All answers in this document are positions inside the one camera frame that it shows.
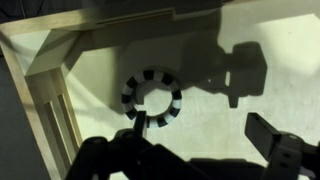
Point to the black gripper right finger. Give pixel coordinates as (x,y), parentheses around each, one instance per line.
(261,132)

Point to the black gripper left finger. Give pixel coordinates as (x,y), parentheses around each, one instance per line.
(140,122)

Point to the light wooden slatted tray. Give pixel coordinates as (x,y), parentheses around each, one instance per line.
(213,133)

